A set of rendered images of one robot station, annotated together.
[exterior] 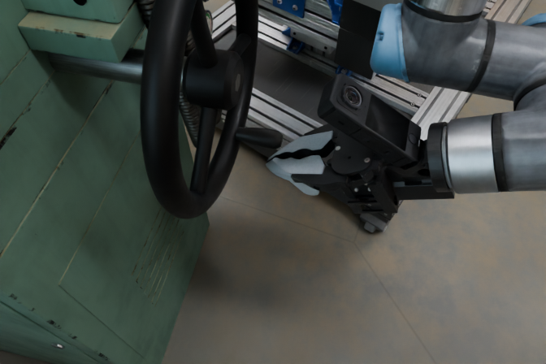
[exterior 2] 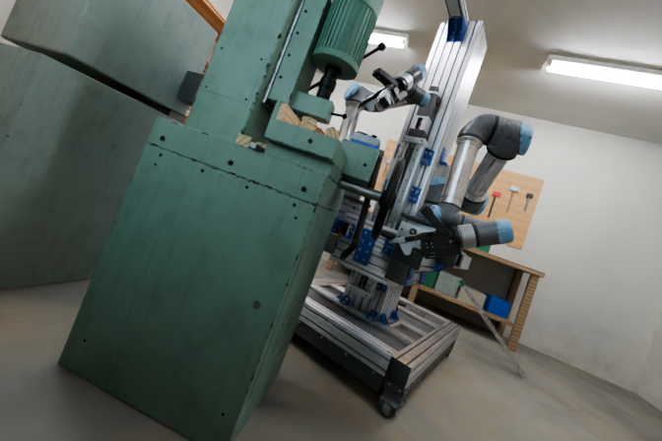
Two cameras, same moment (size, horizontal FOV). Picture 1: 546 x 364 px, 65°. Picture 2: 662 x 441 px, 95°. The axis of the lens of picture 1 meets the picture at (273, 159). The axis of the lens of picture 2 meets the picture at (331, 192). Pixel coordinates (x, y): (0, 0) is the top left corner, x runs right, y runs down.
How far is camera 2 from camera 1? 0.85 m
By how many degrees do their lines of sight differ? 57
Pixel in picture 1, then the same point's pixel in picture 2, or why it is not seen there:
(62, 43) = (354, 172)
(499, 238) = not seen: outside the picture
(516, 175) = (480, 231)
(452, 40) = (453, 211)
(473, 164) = (467, 228)
